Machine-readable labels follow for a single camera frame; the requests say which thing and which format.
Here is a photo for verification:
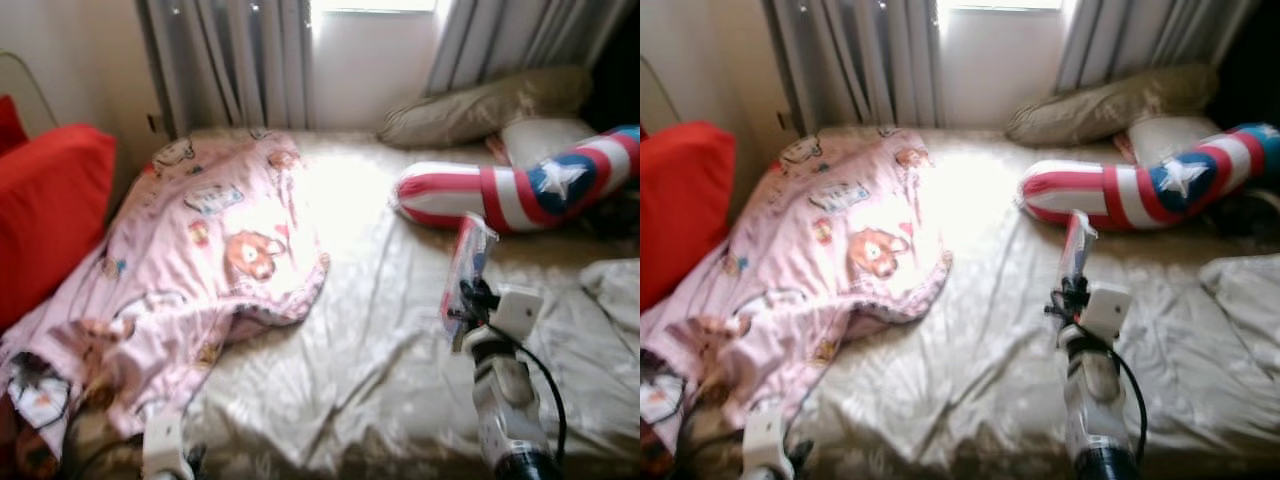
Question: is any dark brown plush toy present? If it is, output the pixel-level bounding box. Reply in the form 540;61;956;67
590;190;640;236
1205;185;1280;236

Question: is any colourful comic book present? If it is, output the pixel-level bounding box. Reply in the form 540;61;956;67
1060;210;1099;293
440;212;499;346

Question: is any large red cushion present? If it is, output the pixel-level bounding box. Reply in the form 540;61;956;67
640;120;738;313
0;122;118;331
0;95;29;156

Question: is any grey floral flat pillow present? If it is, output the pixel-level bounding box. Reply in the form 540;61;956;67
580;258;640;421
1198;252;1280;431

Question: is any red white blue star bolster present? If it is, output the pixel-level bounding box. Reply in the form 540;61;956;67
390;125;640;234
1018;122;1280;231

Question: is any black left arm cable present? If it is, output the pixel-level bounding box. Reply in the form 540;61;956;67
680;420;746;480
62;435;146;480

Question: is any plain cream pillow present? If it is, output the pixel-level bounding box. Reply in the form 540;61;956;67
1128;113;1226;166
500;117;601;169

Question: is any bed with grey floral sheet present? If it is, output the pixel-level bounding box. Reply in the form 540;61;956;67
690;122;1280;480
60;125;640;480

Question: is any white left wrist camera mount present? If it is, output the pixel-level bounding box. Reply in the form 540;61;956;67
143;412;186;480
742;410;791;480

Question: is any beige floral plump pillow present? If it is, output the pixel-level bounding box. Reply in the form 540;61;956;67
1005;62;1221;146
377;65;593;149

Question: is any grey curtain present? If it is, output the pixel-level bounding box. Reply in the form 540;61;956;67
135;0;316;136
1055;0;1256;96
425;0;621;96
765;0;946;131

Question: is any pink cartoon bear blanket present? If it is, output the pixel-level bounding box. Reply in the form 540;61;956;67
0;132;331;456
640;128;953;451

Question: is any bright window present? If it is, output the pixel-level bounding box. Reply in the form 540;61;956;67
940;0;1066;11

